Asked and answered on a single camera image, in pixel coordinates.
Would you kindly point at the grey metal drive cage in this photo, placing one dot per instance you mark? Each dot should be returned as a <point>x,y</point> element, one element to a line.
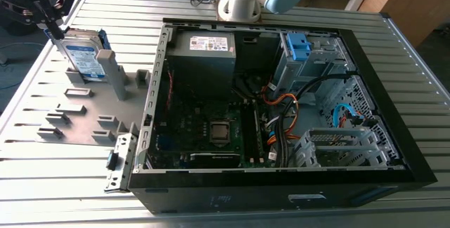
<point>308,67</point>

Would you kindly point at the grey power supply unit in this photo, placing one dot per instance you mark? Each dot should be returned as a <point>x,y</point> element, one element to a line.
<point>203,75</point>

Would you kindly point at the hard disk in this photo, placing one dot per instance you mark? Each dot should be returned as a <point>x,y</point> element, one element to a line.
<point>81,59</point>

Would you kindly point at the blue drive cage latch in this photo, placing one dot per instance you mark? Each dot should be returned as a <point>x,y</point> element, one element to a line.
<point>302,54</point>
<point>296,41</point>

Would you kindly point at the CPU socket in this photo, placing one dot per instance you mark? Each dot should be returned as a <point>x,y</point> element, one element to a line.
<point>219,130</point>

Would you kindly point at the black office chair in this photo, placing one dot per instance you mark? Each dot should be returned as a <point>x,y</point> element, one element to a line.
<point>17,30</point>

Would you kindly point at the black RAM slot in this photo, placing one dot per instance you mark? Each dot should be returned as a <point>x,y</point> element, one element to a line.
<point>258,133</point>
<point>248,133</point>

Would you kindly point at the wooden cabinet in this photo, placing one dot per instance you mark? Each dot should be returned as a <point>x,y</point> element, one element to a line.
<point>414,7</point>

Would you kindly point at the blue bracket latch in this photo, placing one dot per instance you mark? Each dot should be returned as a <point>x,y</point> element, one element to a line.
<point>112,159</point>

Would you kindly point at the green motherboard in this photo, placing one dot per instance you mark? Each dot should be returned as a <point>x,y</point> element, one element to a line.
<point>185,130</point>

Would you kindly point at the silver expansion slot bracket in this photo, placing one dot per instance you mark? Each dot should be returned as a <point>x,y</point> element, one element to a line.
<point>123,143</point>

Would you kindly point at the black graphics card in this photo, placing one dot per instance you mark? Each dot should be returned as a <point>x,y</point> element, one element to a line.
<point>214,159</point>

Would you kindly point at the grey parts rack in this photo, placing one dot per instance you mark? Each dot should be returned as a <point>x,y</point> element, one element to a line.
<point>87,112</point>

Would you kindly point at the silver disk bay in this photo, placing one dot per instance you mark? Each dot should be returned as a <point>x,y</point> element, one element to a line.
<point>346,147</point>

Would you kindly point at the black open PC case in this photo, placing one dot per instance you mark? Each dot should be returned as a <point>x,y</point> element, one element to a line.
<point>246,196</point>

